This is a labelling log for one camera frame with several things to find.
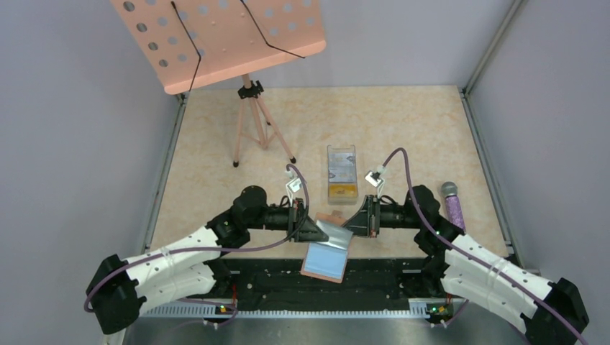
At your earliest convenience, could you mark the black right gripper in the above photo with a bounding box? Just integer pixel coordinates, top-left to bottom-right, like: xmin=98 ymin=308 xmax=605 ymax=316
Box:
xmin=337 ymin=193 xmax=424 ymax=237

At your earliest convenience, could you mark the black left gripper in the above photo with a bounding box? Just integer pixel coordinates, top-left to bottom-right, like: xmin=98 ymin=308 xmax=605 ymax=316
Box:
xmin=247 ymin=198 xmax=328 ymax=243

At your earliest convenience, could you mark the clear plastic card box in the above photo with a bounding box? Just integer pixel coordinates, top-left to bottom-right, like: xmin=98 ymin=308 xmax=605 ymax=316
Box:
xmin=327 ymin=144 xmax=359 ymax=206

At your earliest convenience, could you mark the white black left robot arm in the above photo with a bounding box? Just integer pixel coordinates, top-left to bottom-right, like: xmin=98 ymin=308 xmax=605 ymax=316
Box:
xmin=84 ymin=185 xmax=329 ymax=335

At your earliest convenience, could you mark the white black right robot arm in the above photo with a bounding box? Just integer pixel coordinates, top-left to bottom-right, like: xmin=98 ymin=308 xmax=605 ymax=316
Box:
xmin=343 ymin=185 xmax=589 ymax=344

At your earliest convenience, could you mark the yellow credit card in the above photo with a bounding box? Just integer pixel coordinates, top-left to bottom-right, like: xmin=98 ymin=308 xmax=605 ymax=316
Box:
xmin=329 ymin=184 xmax=358 ymax=199

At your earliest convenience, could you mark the silver credit cards stack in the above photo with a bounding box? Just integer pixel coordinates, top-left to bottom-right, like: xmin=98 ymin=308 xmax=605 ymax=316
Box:
xmin=327 ymin=147 xmax=357 ymax=183

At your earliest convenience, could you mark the purple glitter microphone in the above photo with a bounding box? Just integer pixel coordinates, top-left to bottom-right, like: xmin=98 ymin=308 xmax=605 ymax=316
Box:
xmin=440 ymin=181 xmax=465 ymax=233

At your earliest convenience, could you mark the pink music stand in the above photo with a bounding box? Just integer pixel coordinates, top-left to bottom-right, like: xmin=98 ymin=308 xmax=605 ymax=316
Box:
xmin=112 ymin=0 xmax=327 ymax=147

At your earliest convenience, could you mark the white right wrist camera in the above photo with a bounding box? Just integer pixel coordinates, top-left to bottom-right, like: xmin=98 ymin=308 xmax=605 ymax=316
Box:
xmin=365 ymin=165 xmax=386 ymax=197

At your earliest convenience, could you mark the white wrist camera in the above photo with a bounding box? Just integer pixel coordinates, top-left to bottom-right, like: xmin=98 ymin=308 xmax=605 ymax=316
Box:
xmin=285 ymin=170 xmax=303 ymax=204
xmin=365 ymin=165 xmax=386 ymax=197

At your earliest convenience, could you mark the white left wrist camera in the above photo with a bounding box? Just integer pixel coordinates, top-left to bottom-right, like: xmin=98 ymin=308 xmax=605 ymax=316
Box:
xmin=285 ymin=170 xmax=303 ymax=204

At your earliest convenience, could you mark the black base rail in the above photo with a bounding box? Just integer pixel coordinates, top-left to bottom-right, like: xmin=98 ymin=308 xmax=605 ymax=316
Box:
xmin=204 ymin=258 xmax=447 ymax=312

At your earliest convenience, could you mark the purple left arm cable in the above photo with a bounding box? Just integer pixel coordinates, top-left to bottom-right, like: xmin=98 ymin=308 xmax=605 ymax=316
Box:
xmin=83 ymin=163 xmax=311 ymax=313

